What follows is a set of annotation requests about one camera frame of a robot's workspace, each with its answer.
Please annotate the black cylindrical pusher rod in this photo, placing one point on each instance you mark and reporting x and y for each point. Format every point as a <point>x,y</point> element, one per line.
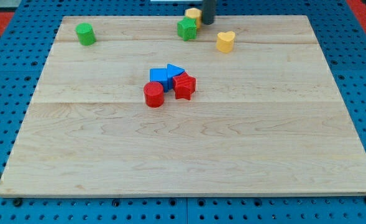
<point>208,11</point>

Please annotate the blue cube block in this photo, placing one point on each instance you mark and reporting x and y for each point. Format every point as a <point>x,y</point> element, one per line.
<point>159,75</point>

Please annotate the green star block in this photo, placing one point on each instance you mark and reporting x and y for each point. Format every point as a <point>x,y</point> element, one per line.
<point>186,28</point>

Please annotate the red cylinder block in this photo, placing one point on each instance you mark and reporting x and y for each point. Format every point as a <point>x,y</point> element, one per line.
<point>153,94</point>

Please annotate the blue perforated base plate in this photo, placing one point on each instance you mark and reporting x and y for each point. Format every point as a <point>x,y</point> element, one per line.
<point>24,47</point>

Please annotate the wooden board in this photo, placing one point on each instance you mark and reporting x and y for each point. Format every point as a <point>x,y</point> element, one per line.
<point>265,120</point>

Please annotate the green cylinder block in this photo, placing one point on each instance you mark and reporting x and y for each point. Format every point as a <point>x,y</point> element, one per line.
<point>85,34</point>

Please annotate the blue triangle block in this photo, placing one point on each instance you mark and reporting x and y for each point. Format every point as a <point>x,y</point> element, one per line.
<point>172,71</point>

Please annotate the yellow heart block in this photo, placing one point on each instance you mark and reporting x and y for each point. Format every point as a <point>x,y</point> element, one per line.
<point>225,41</point>

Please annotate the yellow hexagon block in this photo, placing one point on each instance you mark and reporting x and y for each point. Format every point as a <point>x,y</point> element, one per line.
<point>194,13</point>

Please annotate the red star block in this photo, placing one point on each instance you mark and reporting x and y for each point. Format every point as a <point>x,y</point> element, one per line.
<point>184,86</point>

